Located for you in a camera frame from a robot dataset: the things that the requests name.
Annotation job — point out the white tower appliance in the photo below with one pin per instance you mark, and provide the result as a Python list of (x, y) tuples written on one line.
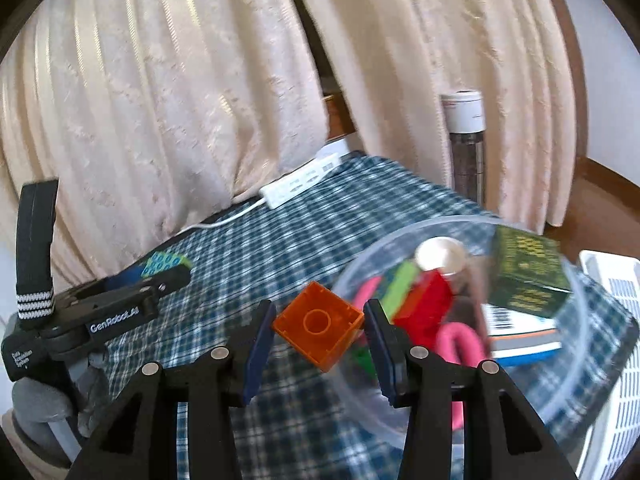
[(465, 110)]

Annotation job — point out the person's left hand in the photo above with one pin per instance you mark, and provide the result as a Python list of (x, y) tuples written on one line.
[(40, 402)]

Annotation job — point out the clear plastic container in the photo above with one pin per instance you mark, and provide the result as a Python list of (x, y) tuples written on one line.
[(350, 385)]

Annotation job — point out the orange toy block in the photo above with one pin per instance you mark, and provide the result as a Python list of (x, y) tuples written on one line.
[(320, 330)]

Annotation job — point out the dark green box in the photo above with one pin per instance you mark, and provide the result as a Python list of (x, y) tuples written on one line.
[(525, 270)]

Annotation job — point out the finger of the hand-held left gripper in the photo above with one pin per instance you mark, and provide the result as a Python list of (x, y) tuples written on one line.
[(127, 276), (170, 280)]

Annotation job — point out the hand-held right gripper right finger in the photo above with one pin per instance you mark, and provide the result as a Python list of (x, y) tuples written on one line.
[(382, 360)]

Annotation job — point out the white ceramic cup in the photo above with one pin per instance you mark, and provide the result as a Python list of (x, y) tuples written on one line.
[(440, 255)]

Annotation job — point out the cream patterned curtain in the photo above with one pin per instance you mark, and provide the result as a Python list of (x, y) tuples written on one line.
[(450, 35), (150, 110)]

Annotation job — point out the red toy block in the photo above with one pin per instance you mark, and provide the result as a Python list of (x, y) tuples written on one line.
[(425, 305)]

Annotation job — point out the white plastic basket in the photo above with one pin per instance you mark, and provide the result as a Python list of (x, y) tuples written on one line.
[(620, 360)]

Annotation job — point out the green block with blue studs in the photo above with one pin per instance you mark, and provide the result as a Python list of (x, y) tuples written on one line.
[(400, 285), (165, 261)]

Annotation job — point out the white medicine box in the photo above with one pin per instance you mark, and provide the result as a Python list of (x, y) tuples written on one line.
[(520, 340)]

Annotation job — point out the blue plaid tablecloth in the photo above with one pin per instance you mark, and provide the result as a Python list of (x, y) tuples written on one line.
[(300, 250)]

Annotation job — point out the white power strip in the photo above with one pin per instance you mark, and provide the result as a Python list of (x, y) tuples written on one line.
[(295, 187)]

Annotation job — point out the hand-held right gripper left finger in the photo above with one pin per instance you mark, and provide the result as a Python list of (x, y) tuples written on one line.
[(260, 355)]

